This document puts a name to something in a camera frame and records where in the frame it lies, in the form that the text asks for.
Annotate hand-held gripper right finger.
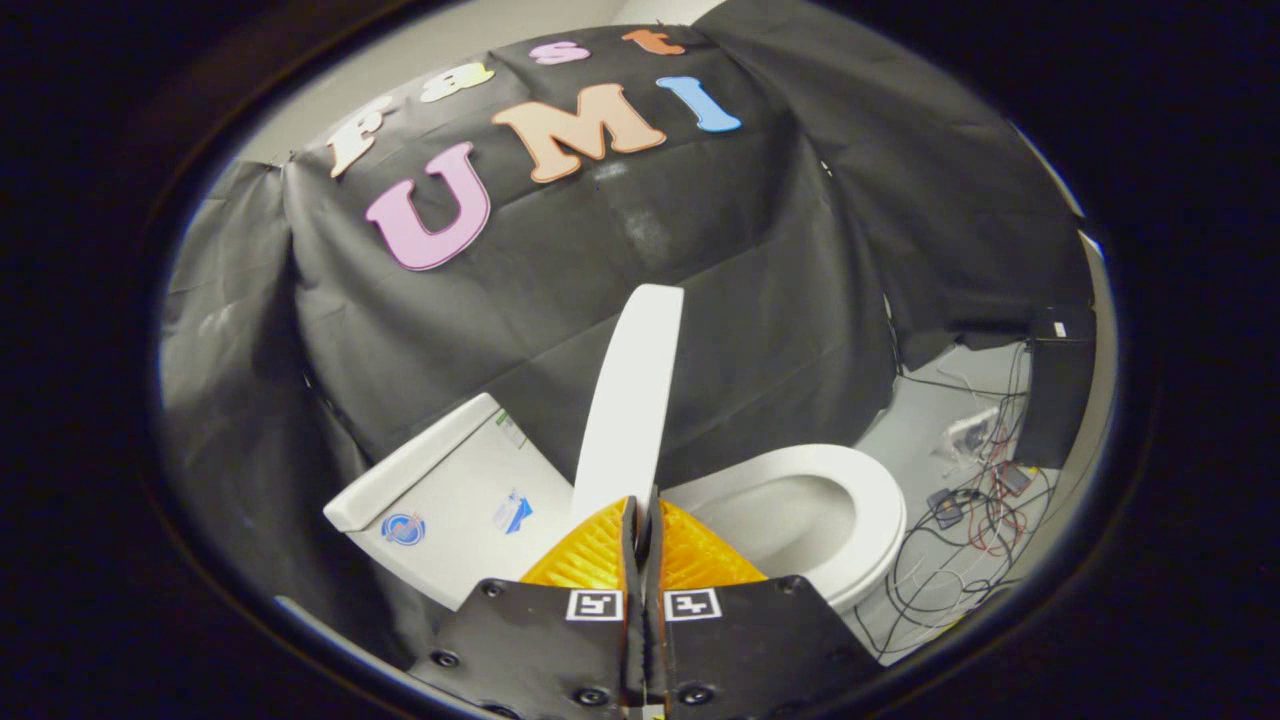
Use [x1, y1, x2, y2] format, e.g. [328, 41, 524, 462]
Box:
[645, 490, 887, 720]

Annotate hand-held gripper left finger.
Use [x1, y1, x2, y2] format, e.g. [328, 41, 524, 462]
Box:
[410, 495, 642, 720]

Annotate white toilet lid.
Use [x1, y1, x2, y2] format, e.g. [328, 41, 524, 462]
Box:
[570, 284, 686, 526]

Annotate black backdrop cloth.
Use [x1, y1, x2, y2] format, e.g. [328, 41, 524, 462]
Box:
[158, 0, 1096, 671]

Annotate black box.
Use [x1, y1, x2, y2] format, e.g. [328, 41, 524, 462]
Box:
[1015, 305, 1098, 471]

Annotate tangle of floor cables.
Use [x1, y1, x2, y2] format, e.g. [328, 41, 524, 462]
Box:
[850, 340, 1057, 657]

